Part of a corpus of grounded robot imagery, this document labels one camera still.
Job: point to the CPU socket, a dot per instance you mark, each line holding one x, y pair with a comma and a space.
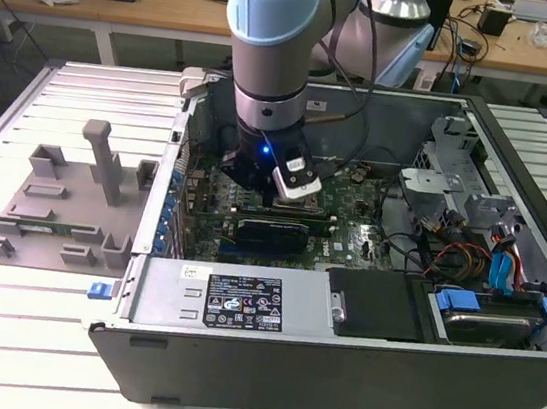
316, 206

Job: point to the silver power supply with label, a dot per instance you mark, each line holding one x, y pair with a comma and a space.
166, 291

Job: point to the grey parts rack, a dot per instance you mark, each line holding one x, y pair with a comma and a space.
80, 219

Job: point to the green motherboard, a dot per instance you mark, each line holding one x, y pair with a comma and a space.
348, 247

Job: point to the small black cube adapter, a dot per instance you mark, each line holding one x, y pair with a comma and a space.
493, 20

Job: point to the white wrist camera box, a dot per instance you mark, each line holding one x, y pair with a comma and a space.
300, 190

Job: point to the grey metal drive cage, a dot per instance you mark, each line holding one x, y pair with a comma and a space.
432, 182

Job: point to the black graphics card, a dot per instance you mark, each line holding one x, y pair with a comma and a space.
271, 238

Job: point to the black upright box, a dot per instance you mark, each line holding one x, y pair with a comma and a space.
443, 20

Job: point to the wooden desk white frame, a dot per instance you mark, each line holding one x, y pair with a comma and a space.
154, 2

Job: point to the black RAM slot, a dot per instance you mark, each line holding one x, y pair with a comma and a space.
302, 215

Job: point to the black hard disk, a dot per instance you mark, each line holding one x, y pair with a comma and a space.
483, 333

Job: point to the small blue clip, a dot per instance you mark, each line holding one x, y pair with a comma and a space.
99, 291

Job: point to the grey flat tray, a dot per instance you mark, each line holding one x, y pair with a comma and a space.
531, 9

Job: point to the black open PC case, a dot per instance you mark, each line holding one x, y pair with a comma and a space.
281, 377

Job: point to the grey case latch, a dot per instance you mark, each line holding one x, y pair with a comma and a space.
191, 80

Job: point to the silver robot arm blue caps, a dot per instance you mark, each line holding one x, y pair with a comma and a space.
267, 62

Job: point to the black plastic bay cover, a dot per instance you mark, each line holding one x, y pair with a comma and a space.
376, 304

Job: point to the green RAM stick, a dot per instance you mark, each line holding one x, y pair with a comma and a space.
61, 227

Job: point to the blue disk carrier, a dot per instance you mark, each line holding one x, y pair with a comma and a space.
457, 300

